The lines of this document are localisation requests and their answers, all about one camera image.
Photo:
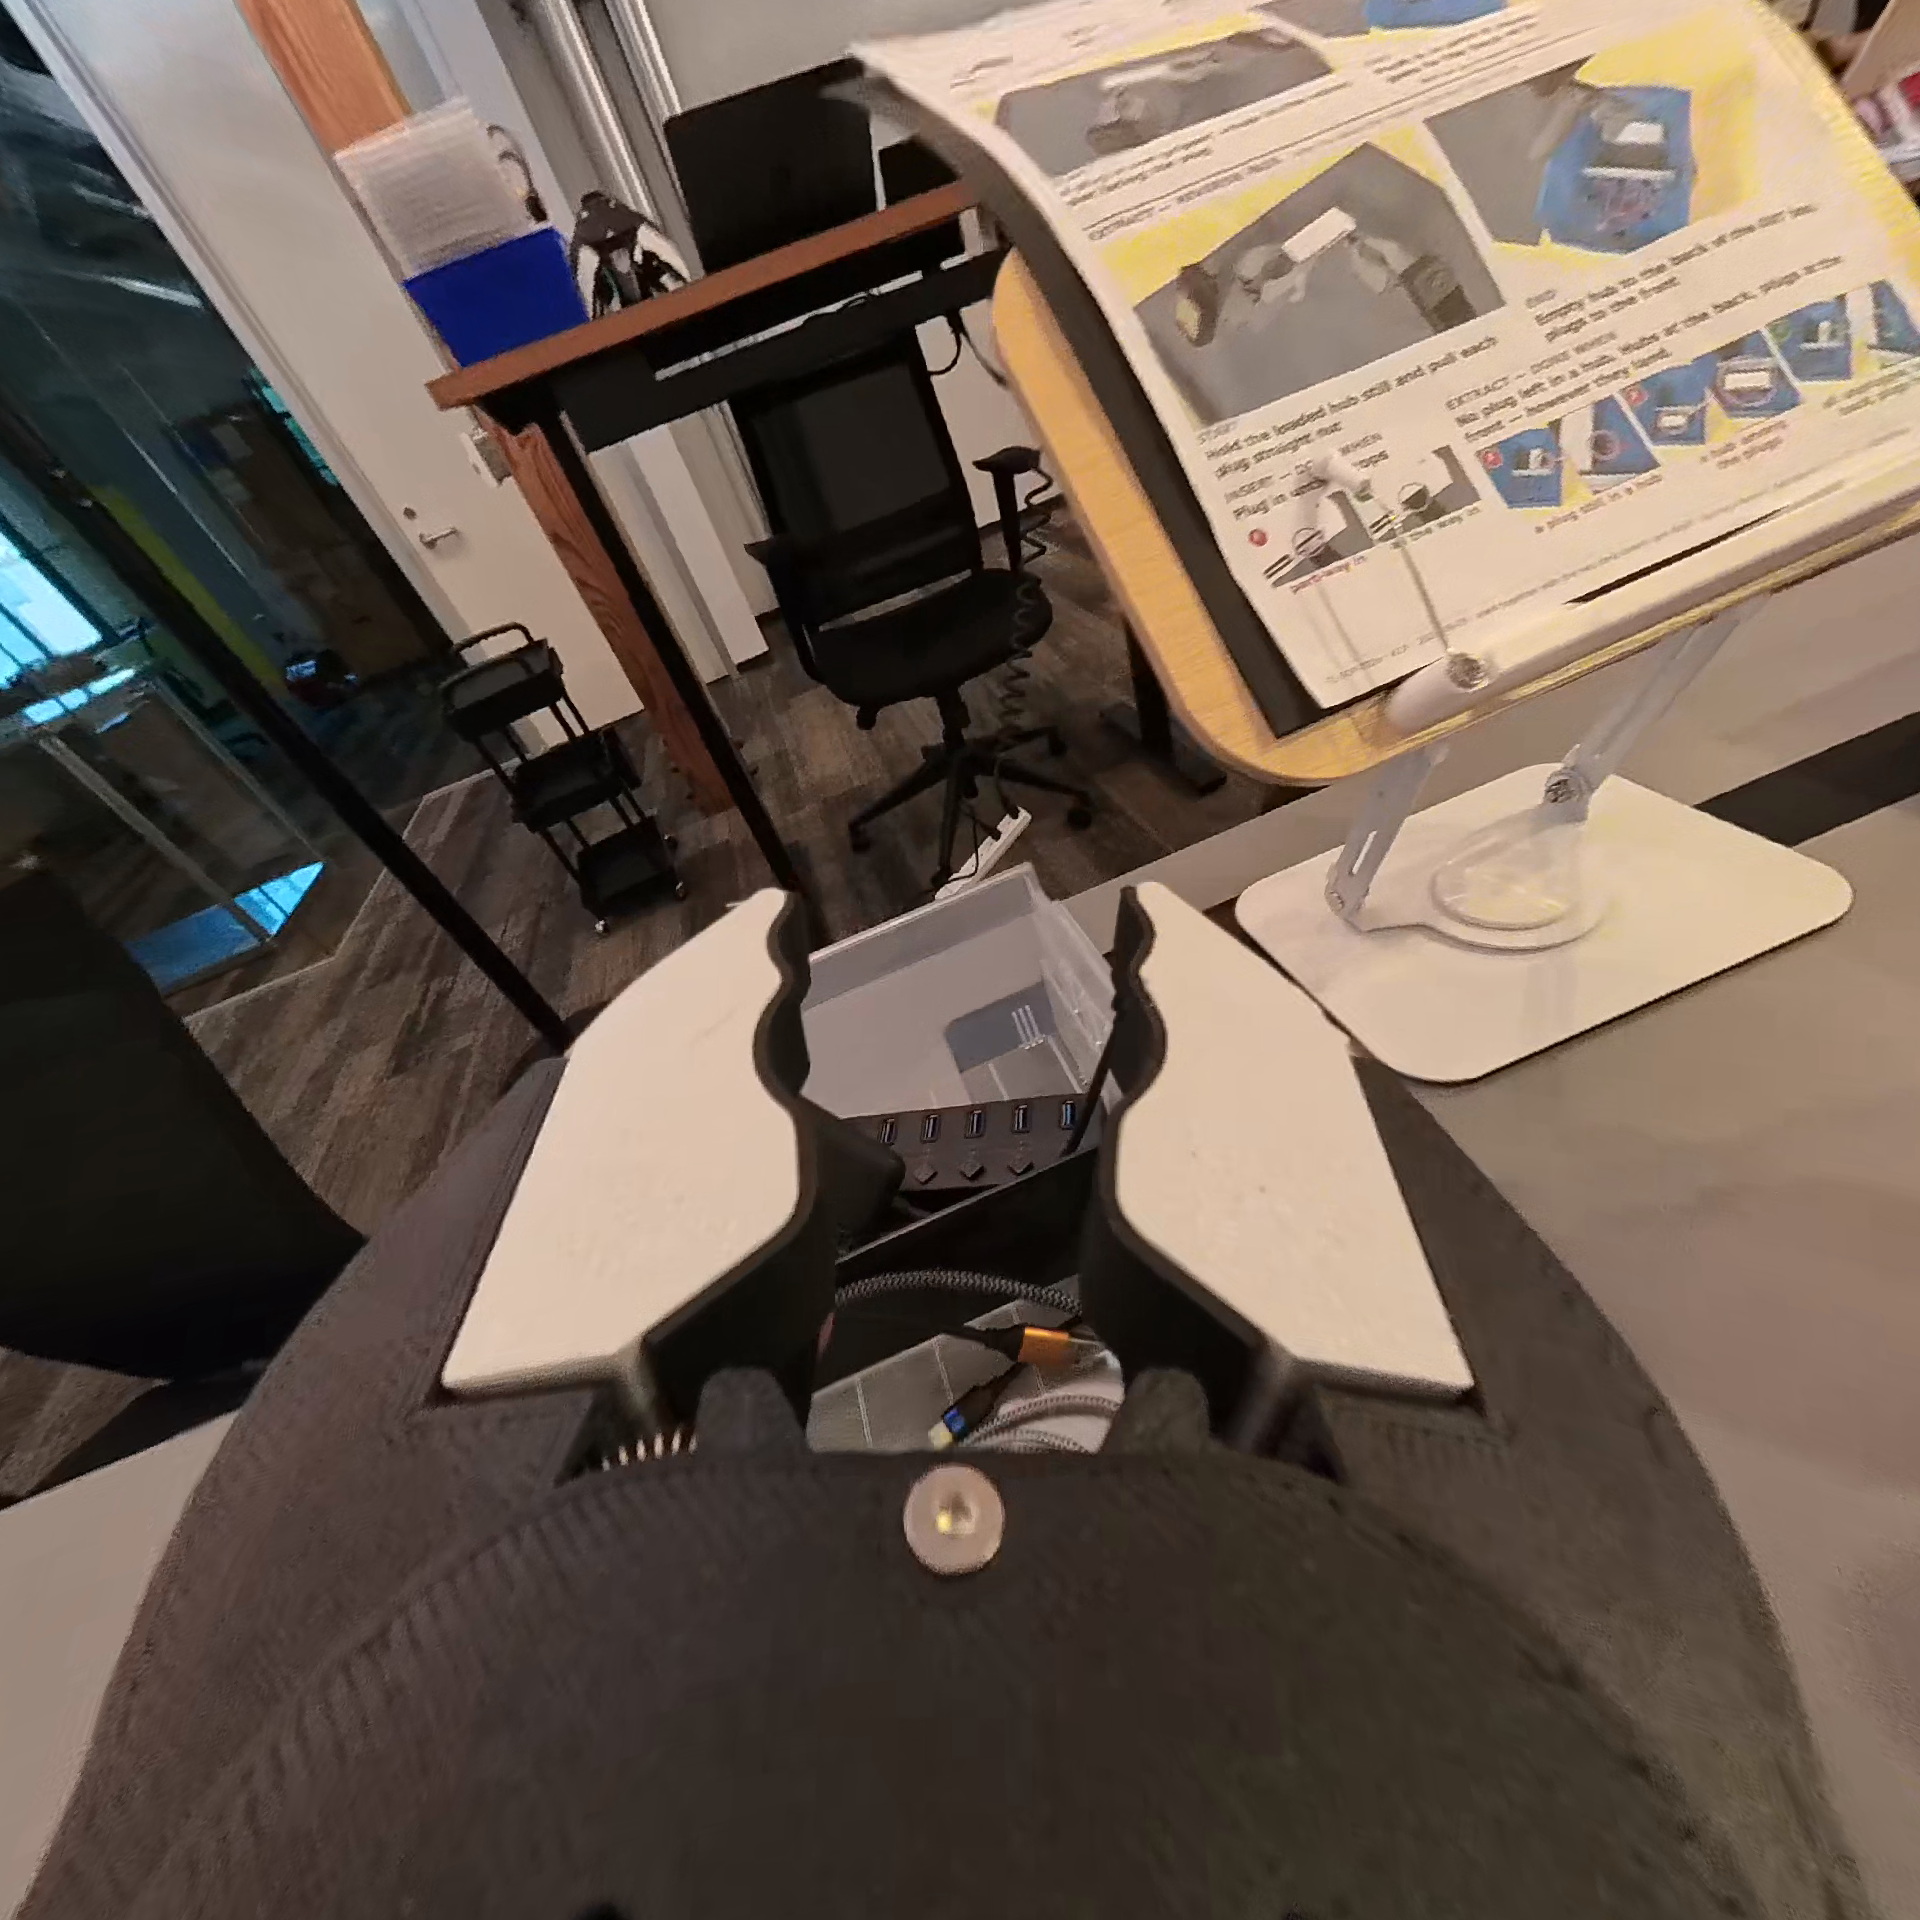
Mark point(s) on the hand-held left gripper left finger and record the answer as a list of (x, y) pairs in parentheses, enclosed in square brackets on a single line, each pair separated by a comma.
[(645, 1185)]

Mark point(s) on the blue storage bin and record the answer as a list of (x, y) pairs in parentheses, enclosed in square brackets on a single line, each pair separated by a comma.
[(495, 300)]

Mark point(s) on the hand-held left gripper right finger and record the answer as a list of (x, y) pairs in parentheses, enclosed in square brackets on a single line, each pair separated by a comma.
[(1276, 1201)]

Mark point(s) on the wooden top black desk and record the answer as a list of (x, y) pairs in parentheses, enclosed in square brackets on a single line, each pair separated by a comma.
[(674, 322)]

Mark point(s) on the white book stand wooden board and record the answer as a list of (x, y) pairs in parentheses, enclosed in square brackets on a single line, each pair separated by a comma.
[(1650, 932)]

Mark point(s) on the printed instruction sheet pad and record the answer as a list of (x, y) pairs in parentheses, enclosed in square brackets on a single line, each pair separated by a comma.
[(1500, 375)]

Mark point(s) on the clear acrylic box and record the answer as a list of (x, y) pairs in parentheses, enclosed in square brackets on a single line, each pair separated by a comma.
[(931, 932)]

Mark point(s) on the white power strip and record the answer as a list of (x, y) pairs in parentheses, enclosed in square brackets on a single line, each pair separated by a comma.
[(984, 853)]

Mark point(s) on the wooden post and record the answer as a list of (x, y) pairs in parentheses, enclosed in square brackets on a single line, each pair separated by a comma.
[(322, 61)]

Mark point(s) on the black white bike helmet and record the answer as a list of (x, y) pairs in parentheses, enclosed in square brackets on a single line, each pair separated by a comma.
[(621, 255)]

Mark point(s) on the black seven-port usb hub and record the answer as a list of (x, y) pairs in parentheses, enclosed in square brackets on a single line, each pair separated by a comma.
[(960, 1148)]

